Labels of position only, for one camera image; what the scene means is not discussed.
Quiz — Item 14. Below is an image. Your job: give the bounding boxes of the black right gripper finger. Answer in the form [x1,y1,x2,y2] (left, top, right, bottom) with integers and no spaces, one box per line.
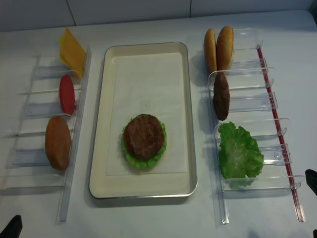
[305,169,317,192]

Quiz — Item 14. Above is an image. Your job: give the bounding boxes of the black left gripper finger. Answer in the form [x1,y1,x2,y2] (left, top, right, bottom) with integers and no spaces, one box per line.
[0,215,23,238]

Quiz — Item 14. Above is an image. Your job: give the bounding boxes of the brown meat patty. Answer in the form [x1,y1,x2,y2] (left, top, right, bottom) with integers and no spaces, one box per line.
[127,114,165,161]
[212,73,230,120]

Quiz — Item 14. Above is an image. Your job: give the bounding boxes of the green lettuce leaf in rack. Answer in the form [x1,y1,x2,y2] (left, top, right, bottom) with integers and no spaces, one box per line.
[218,121,264,188]

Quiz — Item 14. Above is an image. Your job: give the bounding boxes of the red tomato slice on tray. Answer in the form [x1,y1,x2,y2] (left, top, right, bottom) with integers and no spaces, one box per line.
[123,125,130,153]

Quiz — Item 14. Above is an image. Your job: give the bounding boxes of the green lettuce leaf on tray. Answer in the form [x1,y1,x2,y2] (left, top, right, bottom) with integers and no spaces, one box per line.
[120,118,167,169]

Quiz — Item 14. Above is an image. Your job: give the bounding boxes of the red tomato slice in rack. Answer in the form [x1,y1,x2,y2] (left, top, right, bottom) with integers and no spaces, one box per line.
[59,74,75,115]

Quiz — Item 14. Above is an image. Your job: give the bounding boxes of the yellow cheese slices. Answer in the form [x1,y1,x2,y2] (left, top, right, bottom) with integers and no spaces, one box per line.
[59,28,86,80]

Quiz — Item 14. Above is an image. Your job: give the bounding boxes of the right clear acrylic rack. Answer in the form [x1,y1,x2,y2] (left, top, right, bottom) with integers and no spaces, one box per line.
[203,28,305,225]

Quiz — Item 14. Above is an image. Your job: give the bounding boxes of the clear acrylic rack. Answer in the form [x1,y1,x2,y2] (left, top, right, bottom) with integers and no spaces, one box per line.
[0,48,92,223]
[203,28,305,225]

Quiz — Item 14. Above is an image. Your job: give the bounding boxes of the left clear acrylic rack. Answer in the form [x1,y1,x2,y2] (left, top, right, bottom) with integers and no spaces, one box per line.
[0,48,92,223]

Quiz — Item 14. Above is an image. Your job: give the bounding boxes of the orange-brown bun slice in rack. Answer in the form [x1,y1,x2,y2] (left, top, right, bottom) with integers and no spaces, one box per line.
[45,117,71,171]

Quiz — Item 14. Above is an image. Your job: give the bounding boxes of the cream metal tray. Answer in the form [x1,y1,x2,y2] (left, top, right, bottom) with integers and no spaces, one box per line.
[89,42,197,199]

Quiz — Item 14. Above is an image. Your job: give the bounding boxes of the tan bun half right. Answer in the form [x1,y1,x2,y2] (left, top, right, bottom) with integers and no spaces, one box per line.
[216,25,234,70]

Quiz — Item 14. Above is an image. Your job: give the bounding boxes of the tan bun half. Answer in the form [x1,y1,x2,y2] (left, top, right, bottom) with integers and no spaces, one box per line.
[216,25,234,70]
[204,28,217,74]

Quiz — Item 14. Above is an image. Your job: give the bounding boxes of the tan bun half left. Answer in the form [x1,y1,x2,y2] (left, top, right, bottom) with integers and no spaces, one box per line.
[204,28,217,74]

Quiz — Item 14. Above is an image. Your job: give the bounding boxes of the white paper tray liner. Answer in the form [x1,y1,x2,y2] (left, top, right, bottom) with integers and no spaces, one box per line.
[106,53,190,176]

